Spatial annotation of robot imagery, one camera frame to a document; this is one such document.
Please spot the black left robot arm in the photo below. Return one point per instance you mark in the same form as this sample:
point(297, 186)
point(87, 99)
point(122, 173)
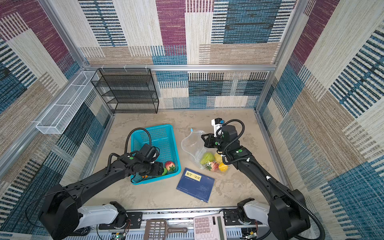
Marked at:
point(59, 212)

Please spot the blue booklet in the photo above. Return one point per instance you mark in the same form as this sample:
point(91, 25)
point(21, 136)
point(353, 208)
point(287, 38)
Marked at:
point(196, 185)

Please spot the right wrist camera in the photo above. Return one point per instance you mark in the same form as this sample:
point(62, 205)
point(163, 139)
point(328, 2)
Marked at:
point(217, 125)

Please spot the white wire mesh tray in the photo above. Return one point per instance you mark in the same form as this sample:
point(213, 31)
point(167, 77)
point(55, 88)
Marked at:
point(62, 112)

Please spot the green apple toy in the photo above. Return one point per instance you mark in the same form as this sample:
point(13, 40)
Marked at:
point(165, 172)

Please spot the clear zip top bag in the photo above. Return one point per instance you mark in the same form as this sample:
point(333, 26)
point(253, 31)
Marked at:
point(193, 145)

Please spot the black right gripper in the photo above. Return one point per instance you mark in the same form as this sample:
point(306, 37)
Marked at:
point(208, 142)

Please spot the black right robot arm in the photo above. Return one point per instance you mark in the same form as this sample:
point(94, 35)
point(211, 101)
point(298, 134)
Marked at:
point(288, 214)

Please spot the green pear toy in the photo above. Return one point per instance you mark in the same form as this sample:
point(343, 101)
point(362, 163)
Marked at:
point(207, 158)

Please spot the black wire shelf rack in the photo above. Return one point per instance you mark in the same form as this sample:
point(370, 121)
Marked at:
point(127, 91)

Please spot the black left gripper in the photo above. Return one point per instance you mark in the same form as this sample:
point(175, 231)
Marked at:
point(158, 169)

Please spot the beige potato toy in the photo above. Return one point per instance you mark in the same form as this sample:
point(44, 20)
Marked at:
point(218, 158)

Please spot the yellow lemon toy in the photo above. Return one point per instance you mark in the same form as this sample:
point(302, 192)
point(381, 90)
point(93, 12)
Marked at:
point(223, 167)

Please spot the pink calculator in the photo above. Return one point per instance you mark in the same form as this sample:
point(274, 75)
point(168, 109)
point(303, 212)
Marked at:
point(209, 227)

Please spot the brown slotted spatula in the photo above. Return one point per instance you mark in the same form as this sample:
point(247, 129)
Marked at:
point(159, 230)

